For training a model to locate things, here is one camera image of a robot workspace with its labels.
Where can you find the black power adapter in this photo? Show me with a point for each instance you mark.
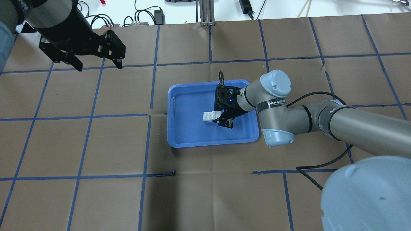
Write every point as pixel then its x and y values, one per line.
pixel 246 7

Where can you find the aluminium frame post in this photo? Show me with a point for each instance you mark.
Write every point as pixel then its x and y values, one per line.
pixel 206 12

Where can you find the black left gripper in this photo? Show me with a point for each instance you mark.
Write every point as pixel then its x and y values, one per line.
pixel 73 29

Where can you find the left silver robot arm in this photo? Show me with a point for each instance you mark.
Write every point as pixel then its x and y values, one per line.
pixel 38 14

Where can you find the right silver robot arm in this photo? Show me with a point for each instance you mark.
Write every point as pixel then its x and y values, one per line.
pixel 370 195

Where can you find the brown paper table cover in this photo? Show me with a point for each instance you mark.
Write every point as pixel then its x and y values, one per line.
pixel 88 151

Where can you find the white block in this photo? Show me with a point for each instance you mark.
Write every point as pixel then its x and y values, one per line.
pixel 207 116
pixel 215 115

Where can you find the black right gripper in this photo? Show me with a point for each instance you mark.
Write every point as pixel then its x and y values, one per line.
pixel 231 109

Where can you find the blue plastic tray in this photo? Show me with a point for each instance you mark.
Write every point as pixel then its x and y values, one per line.
pixel 185 119

